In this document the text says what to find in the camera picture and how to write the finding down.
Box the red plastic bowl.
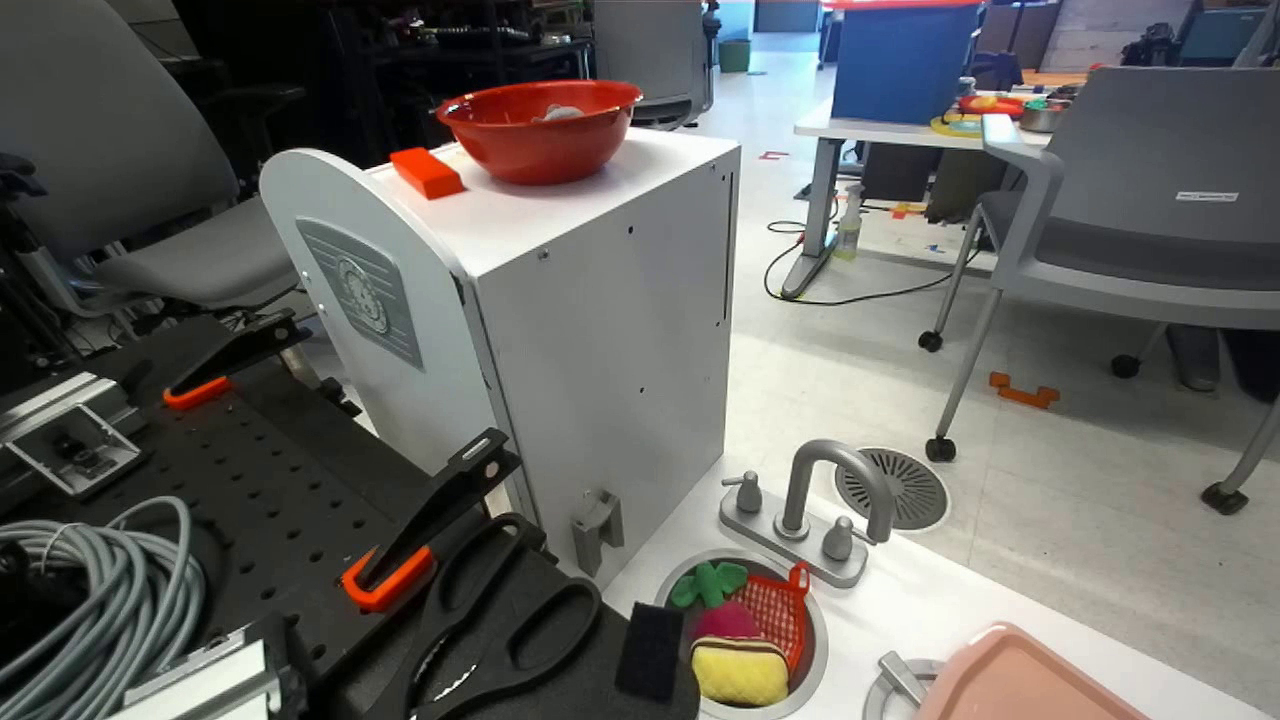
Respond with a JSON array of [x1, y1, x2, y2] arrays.
[[431, 74, 647, 187]]

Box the grey toy faucet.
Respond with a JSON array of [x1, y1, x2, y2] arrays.
[[716, 434, 901, 592]]

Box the green toy leaf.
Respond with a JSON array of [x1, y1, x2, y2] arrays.
[[664, 557, 756, 616]]

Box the red mesh toy strawberry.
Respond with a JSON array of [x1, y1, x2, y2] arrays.
[[684, 563, 816, 682]]

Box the orange rectangular block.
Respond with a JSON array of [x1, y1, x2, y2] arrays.
[[389, 142, 474, 203]]

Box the small black block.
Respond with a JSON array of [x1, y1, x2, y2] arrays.
[[611, 598, 688, 709]]

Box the round grey floor drain cover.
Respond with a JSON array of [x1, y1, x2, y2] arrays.
[[832, 442, 953, 536]]

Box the light grey chair back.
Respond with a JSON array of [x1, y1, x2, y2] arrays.
[[591, 0, 716, 120]]

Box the white desk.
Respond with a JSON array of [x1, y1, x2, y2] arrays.
[[776, 110, 1072, 304]]

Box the yellow toy sponge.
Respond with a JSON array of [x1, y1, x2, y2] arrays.
[[688, 635, 793, 710]]

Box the round toy sink basin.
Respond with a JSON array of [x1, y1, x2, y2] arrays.
[[651, 544, 832, 720]]

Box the white toy kitchen counter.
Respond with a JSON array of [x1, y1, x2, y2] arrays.
[[595, 450, 1273, 720]]

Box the orange floor tape strip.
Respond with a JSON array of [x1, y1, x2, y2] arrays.
[[985, 369, 1069, 412]]

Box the blue storage bin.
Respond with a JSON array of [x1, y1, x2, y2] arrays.
[[828, 2, 985, 128]]

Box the black perforated workbench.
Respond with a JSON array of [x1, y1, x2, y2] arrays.
[[0, 313, 703, 720]]

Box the grey toy stove burner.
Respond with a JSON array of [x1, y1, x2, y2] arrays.
[[858, 649, 945, 720]]

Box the orange bin lid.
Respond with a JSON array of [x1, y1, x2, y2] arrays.
[[821, 0, 985, 15]]

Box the pink cutting board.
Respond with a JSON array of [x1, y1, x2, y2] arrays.
[[912, 619, 1153, 720]]

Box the grey office chair on casters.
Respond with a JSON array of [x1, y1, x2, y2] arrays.
[[915, 64, 1280, 519]]

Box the large grey padded chair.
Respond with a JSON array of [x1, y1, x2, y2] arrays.
[[0, 0, 306, 314]]

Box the dark blue chair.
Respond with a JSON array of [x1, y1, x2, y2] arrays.
[[1117, 0, 1280, 70]]

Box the black floor cable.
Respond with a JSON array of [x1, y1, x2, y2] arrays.
[[762, 215, 965, 313]]

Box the black clamp orange handle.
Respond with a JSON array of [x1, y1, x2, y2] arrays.
[[335, 422, 529, 619], [156, 309, 316, 414]]

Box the black looped handle tool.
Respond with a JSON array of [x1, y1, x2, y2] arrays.
[[323, 512, 611, 720]]

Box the silver aluminium bracket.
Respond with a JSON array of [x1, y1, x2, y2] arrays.
[[0, 369, 149, 502], [112, 616, 291, 720]]

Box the grey coiled cable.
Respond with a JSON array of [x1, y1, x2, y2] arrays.
[[0, 492, 214, 720]]

